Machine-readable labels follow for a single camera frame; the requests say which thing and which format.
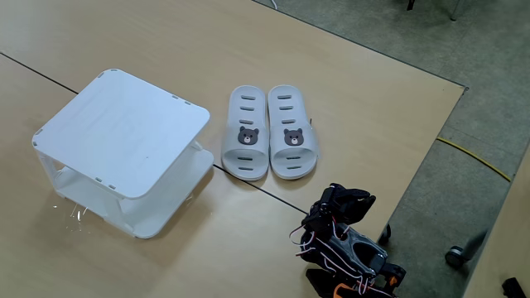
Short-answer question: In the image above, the white bear slipper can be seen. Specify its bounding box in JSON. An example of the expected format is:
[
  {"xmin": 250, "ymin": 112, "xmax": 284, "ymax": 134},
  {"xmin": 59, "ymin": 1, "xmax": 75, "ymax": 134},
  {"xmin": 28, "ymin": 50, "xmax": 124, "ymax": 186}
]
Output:
[
  {"xmin": 267, "ymin": 84, "xmax": 320, "ymax": 181},
  {"xmin": 220, "ymin": 84, "xmax": 270, "ymax": 182}
]

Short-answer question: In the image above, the white two-tier plastic box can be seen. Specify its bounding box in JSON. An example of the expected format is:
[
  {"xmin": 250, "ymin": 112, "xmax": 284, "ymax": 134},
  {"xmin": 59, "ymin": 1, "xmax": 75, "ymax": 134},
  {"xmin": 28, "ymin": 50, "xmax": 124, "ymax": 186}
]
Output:
[{"xmin": 31, "ymin": 68, "xmax": 215, "ymax": 240}]

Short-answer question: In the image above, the black table caster wheel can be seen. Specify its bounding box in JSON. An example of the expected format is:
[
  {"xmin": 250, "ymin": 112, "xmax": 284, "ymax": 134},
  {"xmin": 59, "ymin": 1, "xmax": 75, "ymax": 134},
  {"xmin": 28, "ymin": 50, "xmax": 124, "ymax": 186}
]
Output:
[{"xmin": 377, "ymin": 223, "xmax": 393, "ymax": 246}]

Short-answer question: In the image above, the grey chair leg with caster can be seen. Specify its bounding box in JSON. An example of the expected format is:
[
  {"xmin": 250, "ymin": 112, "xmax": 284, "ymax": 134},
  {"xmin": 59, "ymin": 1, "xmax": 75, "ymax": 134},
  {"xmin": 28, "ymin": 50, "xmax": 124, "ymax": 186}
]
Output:
[{"xmin": 445, "ymin": 229, "xmax": 489, "ymax": 270}]

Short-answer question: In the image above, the black object on floor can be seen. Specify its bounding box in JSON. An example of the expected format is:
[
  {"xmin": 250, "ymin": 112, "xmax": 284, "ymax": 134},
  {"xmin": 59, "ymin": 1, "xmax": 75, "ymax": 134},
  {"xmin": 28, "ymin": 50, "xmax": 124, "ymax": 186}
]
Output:
[{"xmin": 501, "ymin": 276, "xmax": 528, "ymax": 298}]

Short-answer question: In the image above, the yellow floor cable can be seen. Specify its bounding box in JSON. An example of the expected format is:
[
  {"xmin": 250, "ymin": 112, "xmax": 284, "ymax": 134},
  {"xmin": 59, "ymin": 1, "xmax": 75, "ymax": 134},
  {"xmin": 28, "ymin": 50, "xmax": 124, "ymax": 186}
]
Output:
[{"xmin": 434, "ymin": 136, "xmax": 513, "ymax": 182}]

